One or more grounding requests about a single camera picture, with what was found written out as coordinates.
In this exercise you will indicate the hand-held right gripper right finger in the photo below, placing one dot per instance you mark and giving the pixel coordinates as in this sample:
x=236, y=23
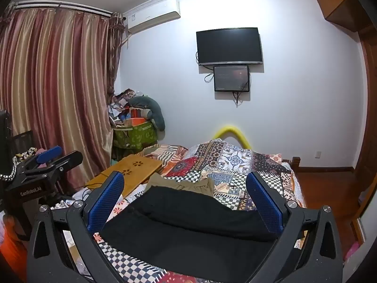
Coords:
x=265, y=203

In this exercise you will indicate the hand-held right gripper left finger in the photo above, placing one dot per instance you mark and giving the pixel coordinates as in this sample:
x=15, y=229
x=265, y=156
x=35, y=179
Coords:
x=107, y=200

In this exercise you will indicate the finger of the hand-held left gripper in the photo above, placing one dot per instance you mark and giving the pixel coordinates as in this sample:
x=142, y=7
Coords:
x=50, y=154
x=69, y=160

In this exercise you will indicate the black pants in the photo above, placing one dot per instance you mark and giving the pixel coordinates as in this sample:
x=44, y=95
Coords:
x=191, y=235

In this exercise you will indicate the person's left forearm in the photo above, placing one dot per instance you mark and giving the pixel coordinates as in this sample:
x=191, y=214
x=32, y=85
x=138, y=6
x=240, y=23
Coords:
x=11, y=247

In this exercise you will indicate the khaki pants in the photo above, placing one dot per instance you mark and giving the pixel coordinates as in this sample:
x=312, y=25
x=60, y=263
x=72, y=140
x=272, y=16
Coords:
x=188, y=187

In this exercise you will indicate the red flower bedsheet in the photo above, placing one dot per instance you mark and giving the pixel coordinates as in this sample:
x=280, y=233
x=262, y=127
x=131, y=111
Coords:
x=117, y=207

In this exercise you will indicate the black mesh panel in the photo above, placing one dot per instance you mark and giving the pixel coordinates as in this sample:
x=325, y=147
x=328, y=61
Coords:
x=23, y=141

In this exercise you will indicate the white crumpled cloth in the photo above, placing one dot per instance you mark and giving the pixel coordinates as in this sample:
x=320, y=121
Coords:
x=66, y=202

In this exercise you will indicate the wooden lap desk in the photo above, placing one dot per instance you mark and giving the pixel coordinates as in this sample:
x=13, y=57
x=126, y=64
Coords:
x=132, y=171

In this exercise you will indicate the patchwork blanket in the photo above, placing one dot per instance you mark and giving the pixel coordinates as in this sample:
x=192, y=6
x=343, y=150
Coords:
x=235, y=165

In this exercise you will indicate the green storage box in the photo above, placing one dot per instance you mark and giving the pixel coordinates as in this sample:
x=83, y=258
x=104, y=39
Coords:
x=138, y=135

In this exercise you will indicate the striped pink curtain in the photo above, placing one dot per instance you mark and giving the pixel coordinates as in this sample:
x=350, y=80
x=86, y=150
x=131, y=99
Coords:
x=59, y=79

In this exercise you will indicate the grey plush pillow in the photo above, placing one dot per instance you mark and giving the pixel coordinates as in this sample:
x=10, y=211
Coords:
x=156, y=112

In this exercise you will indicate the wooden door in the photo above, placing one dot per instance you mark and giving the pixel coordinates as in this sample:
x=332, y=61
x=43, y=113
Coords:
x=366, y=94

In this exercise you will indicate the white air conditioner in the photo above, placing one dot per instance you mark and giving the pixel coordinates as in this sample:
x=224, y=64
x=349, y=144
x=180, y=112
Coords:
x=150, y=14

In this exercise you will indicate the wooden bed frame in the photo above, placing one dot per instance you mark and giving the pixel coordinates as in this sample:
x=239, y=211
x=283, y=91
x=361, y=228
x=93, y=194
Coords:
x=296, y=165

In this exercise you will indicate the yellow foam bed rail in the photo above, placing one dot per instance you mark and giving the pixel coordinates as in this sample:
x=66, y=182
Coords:
x=232, y=129

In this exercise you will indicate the small wall monitor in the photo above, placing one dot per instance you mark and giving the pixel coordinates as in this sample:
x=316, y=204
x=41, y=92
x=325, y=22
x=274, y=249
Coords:
x=231, y=78

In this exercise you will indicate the white curtain rail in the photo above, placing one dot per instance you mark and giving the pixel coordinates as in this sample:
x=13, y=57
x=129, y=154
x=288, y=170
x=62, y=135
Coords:
x=59, y=6

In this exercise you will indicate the black wall television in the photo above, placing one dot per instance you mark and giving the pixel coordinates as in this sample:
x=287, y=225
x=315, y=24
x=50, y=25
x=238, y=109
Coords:
x=229, y=45

